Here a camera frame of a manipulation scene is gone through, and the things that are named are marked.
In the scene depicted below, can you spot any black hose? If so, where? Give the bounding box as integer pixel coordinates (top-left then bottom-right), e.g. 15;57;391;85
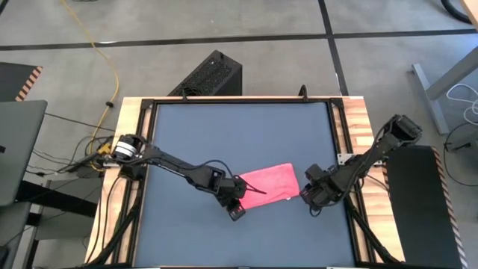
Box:
439;0;474;25

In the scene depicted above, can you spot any grey desk leg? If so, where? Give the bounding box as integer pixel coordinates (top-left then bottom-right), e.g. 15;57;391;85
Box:
412;46;478;135

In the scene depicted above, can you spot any wooden desk top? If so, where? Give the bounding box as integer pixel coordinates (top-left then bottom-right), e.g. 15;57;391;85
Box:
459;0;478;29

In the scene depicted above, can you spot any grey side desk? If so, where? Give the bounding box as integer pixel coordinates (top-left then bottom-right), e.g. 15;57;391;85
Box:
14;177;104;269

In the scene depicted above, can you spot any black looped floor cable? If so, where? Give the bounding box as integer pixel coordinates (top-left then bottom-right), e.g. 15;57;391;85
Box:
442;122;478;188

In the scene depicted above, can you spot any pink terry towel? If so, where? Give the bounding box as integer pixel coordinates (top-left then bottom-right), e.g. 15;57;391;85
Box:
238;162;301;210

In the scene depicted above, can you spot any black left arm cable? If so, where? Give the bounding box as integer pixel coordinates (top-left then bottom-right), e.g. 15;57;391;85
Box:
184;159;247;184

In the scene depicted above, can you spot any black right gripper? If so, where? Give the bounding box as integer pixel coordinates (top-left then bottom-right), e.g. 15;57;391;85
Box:
304;164;341;208

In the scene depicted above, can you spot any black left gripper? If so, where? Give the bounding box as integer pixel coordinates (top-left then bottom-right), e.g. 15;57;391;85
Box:
203;166;268;210

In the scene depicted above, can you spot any black cable sleeve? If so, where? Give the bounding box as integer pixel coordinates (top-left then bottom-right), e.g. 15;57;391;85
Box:
343;201;399;266
87;201;145;268

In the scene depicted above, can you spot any blue-grey table mat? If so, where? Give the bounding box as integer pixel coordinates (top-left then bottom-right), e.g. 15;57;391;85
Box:
133;102;356;268

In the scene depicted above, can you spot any yellow floor cable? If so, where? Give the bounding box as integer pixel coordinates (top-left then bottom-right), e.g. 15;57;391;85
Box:
59;0;120;154

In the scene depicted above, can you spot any black perforated computer tower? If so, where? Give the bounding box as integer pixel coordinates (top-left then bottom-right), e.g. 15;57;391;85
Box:
167;49;243;97

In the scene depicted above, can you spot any thin black cable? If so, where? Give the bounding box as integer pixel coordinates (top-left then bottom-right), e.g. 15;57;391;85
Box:
43;111;116;132

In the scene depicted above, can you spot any white cable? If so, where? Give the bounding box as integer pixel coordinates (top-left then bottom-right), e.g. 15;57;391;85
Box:
446;82;478;126

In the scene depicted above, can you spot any black mat with striped edge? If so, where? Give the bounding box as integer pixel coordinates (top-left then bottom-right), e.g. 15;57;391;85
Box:
384;144;470;269
0;62;44;102

